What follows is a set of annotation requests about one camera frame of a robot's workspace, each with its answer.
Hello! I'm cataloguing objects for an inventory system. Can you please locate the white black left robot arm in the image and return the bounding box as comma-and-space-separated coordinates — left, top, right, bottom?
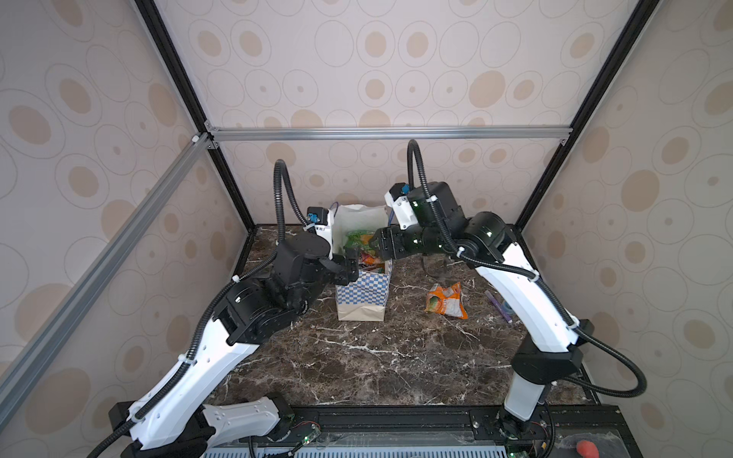
91, 232, 361, 457

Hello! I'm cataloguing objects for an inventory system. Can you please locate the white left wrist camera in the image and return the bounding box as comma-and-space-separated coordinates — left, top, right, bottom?
305, 206, 335, 255

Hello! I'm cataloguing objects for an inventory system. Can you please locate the green snack packet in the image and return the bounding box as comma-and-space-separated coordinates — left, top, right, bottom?
344, 230, 376, 255

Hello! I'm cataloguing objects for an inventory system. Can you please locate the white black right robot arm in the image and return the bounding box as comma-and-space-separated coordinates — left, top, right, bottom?
370, 182, 593, 426

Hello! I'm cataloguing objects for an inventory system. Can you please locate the black right corner post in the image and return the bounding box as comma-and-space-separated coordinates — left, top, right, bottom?
515, 0, 660, 231

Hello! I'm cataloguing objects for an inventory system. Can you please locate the orange candy packet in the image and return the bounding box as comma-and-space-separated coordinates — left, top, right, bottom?
425, 282, 468, 320

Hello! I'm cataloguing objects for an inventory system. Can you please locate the horizontal aluminium frame bar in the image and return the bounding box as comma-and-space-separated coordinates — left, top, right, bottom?
211, 125, 573, 142

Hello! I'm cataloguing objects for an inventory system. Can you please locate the purple pen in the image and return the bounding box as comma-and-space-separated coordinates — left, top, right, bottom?
485, 290, 515, 324

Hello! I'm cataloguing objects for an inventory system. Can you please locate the blue checkered paper bag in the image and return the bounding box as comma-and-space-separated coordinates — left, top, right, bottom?
333, 204, 393, 322

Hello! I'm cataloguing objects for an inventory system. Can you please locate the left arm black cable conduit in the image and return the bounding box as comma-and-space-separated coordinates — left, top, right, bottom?
85, 158, 313, 458

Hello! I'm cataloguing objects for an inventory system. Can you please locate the left aluminium frame bar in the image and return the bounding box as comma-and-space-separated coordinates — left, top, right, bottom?
1, 133, 212, 429

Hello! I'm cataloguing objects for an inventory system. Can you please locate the red emergency button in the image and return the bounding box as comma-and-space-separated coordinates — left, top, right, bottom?
576, 440, 601, 458

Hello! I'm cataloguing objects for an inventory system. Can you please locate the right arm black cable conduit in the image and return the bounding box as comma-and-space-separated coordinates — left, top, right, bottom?
405, 139, 648, 400

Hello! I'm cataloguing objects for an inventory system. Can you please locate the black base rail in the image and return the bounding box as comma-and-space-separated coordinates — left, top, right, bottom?
113, 403, 643, 458

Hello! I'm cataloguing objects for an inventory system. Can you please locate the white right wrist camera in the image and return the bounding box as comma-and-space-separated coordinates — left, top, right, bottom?
385, 182, 418, 230

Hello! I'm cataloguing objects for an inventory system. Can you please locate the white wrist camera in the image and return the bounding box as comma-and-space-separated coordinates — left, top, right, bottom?
385, 182, 418, 230
305, 206, 335, 255

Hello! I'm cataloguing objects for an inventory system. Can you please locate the black corner post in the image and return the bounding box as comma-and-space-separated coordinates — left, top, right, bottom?
515, 0, 660, 231
134, 0, 257, 233

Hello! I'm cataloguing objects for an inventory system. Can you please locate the black left corner post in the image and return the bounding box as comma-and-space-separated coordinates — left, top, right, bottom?
134, 0, 257, 233

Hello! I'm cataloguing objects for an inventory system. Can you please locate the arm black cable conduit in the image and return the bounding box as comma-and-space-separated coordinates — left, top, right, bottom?
85, 158, 313, 458
405, 139, 648, 400

